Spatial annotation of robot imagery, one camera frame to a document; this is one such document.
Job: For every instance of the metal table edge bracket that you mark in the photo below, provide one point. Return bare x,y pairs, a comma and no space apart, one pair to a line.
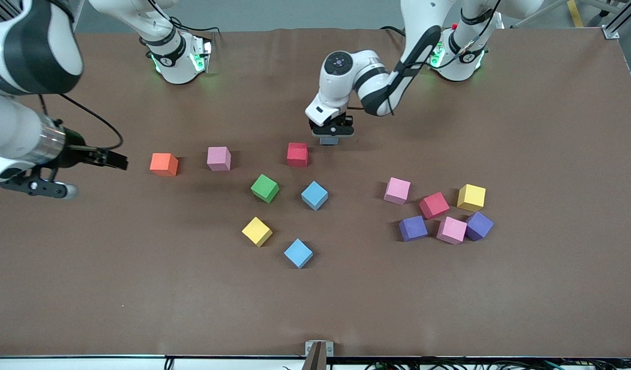
310,348

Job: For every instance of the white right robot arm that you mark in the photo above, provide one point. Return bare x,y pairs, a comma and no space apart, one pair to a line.
17,133

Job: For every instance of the yellow foam block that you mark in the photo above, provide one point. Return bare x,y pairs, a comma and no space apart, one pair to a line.
256,230
471,196

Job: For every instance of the red foam block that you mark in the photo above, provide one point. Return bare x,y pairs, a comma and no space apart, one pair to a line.
297,153
433,204

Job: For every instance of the purple foam block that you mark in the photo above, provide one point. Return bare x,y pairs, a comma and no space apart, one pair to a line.
479,224
413,227

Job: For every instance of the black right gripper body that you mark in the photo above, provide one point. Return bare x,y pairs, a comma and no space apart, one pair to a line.
74,153

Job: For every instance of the white table edge rail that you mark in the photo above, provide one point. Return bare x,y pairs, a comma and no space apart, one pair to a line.
89,364

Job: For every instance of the green foam block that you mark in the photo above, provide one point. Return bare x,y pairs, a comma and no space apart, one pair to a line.
264,186

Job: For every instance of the pink foam block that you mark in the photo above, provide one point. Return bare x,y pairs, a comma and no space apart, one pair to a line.
396,189
451,229
218,156

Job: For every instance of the brown table cover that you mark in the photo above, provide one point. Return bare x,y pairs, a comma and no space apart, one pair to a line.
141,288

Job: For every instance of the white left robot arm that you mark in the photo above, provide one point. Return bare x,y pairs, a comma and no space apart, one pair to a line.
341,87

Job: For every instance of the aluminium frame post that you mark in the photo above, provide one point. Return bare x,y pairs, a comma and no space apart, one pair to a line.
611,33

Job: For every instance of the blue foam block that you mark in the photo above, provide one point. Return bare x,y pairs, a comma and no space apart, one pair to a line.
314,194
297,252
329,141

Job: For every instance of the orange foam block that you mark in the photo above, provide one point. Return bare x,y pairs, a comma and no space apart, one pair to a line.
163,163

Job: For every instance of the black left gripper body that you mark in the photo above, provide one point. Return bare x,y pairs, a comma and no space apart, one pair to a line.
338,124

